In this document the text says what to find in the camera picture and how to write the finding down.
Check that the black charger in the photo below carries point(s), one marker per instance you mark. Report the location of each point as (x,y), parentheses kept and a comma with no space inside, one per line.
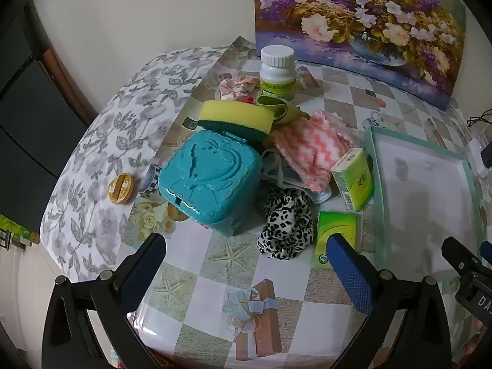
(486,159)

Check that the dark cabinet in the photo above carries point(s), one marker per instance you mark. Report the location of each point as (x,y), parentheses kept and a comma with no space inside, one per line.
(23,123)

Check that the green tissue packet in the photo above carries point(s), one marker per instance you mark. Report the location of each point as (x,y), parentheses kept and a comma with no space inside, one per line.
(330,225)
(353,180)

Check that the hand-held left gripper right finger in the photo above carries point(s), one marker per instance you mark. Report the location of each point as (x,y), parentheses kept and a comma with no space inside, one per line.
(351,276)

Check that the teal plastic box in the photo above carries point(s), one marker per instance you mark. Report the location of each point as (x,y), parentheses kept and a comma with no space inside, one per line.
(207,176)

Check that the pink wavy striped cloth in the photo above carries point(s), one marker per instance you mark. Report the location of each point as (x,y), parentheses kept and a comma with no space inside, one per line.
(307,146)

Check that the white tray with teal rim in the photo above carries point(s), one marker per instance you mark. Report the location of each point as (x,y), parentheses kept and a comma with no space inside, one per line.
(422,184)

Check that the grey blue face mask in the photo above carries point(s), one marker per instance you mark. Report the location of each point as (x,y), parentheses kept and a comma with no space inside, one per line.
(280,173)

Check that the olive green cloth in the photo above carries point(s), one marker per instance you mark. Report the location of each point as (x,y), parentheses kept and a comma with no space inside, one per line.
(284,109)

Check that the white pill bottle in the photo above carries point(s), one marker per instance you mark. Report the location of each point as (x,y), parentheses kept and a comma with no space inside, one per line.
(276,80)

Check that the flower bouquet painting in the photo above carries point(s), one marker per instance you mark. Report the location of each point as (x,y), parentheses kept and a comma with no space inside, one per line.
(346,7)

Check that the grey floral cloth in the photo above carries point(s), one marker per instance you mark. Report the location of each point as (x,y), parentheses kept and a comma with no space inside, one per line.
(96,142)

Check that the checkered printed tablecloth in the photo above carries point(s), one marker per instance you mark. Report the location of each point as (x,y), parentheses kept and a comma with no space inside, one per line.
(215,296)

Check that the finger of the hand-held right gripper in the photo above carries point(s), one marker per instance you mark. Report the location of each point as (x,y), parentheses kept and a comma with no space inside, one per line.
(461,257)
(487,253)

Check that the leopard print scrunchie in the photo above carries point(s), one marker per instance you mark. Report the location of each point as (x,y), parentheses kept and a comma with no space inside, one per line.
(284,223)

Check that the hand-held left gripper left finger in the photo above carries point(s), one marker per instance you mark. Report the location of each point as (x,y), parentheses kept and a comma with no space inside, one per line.
(144,273)

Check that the pink floral scrunchie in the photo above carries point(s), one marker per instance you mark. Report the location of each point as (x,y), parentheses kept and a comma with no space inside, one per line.
(234,84)

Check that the yellow and green sponge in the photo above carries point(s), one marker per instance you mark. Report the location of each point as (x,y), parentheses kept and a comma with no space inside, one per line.
(234,113)

